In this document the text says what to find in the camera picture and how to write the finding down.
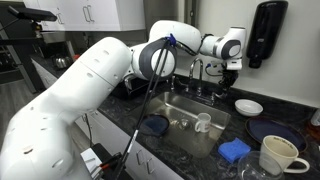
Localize white base cabinets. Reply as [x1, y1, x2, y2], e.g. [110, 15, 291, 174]
[31, 59, 184, 180]

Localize small white mug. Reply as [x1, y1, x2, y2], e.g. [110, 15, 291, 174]
[194, 112, 212, 134]

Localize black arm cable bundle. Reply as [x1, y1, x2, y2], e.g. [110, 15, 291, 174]
[113, 33, 178, 180]

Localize metal sink drain strainer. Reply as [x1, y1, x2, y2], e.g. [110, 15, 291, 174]
[173, 118, 193, 132]

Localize stainless steel sink basin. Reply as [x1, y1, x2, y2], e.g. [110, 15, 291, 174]
[131, 91, 232, 159]

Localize black clamp with orange mark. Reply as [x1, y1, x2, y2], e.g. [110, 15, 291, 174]
[91, 143, 128, 180]

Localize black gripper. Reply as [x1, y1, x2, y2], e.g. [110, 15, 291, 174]
[220, 68, 240, 100]

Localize white shallow bowl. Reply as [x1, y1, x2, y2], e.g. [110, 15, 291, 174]
[234, 98, 264, 117]

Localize blue bowl in sink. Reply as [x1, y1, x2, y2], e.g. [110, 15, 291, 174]
[138, 113, 171, 137]

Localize white wall cabinet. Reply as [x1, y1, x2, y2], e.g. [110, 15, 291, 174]
[23, 0, 147, 32]

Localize black wall soap dispenser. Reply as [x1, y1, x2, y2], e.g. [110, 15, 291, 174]
[245, 0, 290, 69]

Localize shiny metal kettle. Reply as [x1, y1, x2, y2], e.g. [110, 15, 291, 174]
[53, 55, 74, 70]

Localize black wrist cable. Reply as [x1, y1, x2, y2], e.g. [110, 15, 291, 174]
[204, 63, 225, 78]

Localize chrome faucet lever handle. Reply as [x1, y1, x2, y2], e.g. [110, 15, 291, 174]
[168, 75, 177, 93]
[211, 90, 228, 103]

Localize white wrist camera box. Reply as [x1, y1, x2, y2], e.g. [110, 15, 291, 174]
[226, 58, 244, 71]

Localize chrome gooseneck faucet spout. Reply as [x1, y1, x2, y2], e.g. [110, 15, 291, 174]
[185, 58, 216, 107]

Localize black camera bar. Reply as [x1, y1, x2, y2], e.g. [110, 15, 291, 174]
[7, 5, 58, 22]

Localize black dish rack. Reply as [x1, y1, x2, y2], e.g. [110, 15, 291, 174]
[111, 75, 168, 100]

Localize large cream mug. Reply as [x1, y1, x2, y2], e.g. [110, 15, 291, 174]
[259, 134, 311, 176]

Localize blue sponge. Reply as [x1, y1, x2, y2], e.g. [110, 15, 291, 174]
[218, 137, 252, 164]

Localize dark blue plate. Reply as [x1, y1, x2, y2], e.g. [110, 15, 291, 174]
[245, 116, 308, 153]

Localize clear glass bowl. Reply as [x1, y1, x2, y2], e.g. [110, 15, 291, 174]
[237, 150, 286, 180]

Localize thin black hanging cable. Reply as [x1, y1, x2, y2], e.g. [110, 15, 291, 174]
[83, 113, 95, 148]

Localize white box with label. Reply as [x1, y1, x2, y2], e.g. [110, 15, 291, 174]
[80, 148, 104, 180]

